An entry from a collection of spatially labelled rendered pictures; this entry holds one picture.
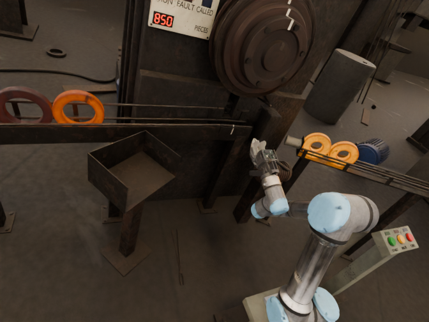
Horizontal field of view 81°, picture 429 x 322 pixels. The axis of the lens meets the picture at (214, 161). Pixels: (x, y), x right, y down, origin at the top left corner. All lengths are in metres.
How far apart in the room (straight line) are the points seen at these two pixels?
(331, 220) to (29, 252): 1.37
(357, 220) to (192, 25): 0.94
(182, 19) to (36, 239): 1.28
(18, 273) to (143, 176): 0.78
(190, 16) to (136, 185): 0.71
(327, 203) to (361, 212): 0.10
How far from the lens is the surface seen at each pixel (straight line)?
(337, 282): 1.79
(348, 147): 1.58
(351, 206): 0.82
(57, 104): 1.16
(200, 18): 1.18
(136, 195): 1.00
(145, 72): 1.21
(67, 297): 1.46
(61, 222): 1.66
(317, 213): 0.82
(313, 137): 1.52
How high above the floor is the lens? 1.35
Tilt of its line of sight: 38 degrees down
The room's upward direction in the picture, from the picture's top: 22 degrees clockwise
